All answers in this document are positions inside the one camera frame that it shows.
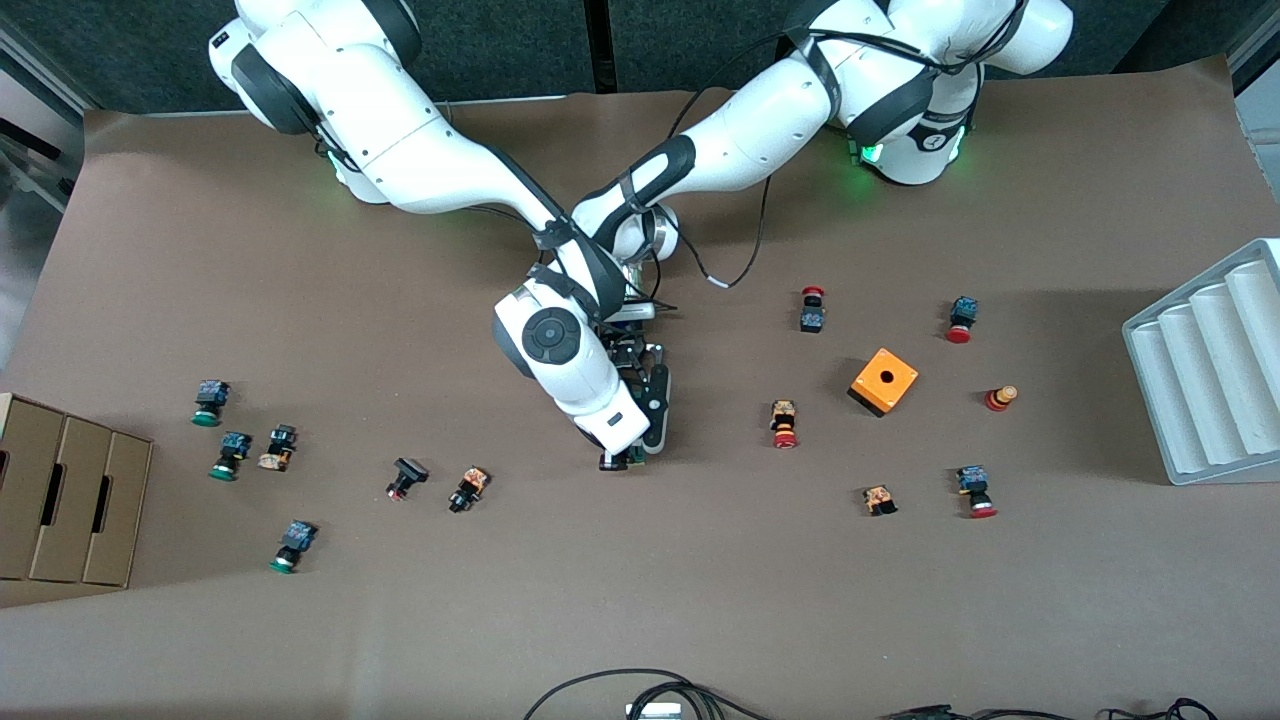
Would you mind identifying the black button with orange block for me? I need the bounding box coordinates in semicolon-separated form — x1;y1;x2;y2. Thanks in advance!
448;465;491;515

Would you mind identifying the black square button red base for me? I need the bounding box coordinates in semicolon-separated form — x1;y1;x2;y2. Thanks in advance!
385;456;430;502

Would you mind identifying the green pushbutton with blue block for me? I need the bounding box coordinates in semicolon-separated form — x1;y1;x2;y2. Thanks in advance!
191;379;232;428
268;519;319;575
209;431;253;482

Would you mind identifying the brown cardboard box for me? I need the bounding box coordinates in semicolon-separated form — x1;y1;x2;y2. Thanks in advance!
0;392;154;589

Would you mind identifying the grey ribbed tray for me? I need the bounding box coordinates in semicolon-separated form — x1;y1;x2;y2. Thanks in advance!
1122;238;1280;487

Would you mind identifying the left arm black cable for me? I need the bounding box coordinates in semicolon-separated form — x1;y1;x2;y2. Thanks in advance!
660;88;776;291

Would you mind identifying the black looping cable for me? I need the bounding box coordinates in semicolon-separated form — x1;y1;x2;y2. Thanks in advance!
523;668;776;720

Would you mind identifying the orange button enclosure box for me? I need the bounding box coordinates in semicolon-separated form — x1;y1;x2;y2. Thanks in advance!
848;347;920;419

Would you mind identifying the black vertical post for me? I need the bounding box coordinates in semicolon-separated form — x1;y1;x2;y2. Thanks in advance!
585;0;614;96

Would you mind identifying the black and beige selector switch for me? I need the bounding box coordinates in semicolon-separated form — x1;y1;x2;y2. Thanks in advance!
257;425;298;473

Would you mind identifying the black connector cable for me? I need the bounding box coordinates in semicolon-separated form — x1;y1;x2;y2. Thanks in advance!
883;703;1006;720

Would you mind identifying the black cable tangle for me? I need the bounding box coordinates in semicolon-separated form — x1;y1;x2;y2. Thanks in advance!
1100;697;1223;720

